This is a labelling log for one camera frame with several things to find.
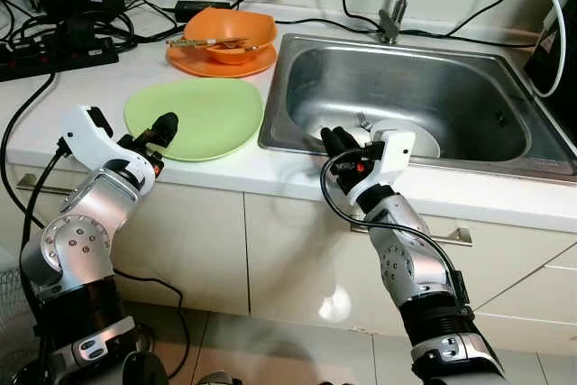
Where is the white bowl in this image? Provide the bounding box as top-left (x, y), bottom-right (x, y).
top-left (370, 119), bottom-right (441, 160)

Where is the green plate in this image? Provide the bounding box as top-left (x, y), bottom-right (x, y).
top-left (124, 78), bottom-right (264, 162)

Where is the orange plate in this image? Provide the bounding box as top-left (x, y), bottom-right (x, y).
top-left (166, 41), bottom-right (278, 78)

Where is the green-patterned chopstick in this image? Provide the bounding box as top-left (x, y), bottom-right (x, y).
top-left (167, 35), bottom-right (247, 48)
top-left (169, 38), bottom-right (249, 50)

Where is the brown wooden spoon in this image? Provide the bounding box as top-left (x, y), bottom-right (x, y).
top-left (216, 40), bottom-right (262, 52)

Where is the stainless steel sink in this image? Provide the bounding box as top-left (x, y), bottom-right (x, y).
top-left (258, 32), bottom-right (577, 183)

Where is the black power adapter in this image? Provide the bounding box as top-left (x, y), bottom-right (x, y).
top-left (174, 0), bottom-right (234, 23)

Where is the orange bowl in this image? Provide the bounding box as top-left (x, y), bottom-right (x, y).
top-left (183, 6), bottom-right (278, 65)

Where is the black power strip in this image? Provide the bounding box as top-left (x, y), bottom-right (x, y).
top-left (0, 36), bottom-right (120, 82)

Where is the black appliance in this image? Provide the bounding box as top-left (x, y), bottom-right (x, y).
top-left (527, 0), bottom-right (577, 142)

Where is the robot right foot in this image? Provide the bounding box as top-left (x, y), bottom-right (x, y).
top-left (311, 376), bottom-right (362, 385)

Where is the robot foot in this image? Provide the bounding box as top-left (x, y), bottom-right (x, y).
top-left (311, 376), bottom-right (362, 385)
top-left (194, 370), bottom-right (240, 385)

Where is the white floor fan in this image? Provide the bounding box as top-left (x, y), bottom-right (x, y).
top-left (0, 250), bottom-right (28, 377)

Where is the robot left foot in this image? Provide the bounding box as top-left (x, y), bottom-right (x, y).
top-left (194, 370), bottom-right (240, 385)

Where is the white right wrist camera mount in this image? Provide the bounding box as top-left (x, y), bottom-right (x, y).
top-left (356, 130), bottom-right (417, 189)

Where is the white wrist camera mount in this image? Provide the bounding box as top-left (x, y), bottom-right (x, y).
top-left (356, 130), bottom-right (417, 189)
top-left (59, 105), bottom-right (159, 195)

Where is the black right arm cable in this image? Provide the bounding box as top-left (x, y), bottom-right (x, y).
top-left (320, 151), bottom-right (465, 291)

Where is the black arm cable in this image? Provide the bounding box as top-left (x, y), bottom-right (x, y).
top-left (320, 151), bottom-right (465, 291)
top-left (18, 137), bottom-right (69, 260)

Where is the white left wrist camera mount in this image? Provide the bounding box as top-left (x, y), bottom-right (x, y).
top-left (59, 105), bottom-right (159, 195)

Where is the silver cabinet handle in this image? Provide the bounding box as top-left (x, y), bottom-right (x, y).
top-left (16, 173), bottom-right (60, 197)
top-left (350, 220), bottom-right (473, 248)

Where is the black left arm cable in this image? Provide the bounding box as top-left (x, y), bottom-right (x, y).
top-left (18, 137), bottom-right (69, 260)

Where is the white hose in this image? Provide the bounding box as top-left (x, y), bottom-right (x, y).
top-left (487, 0), bottom-right (571, 99)

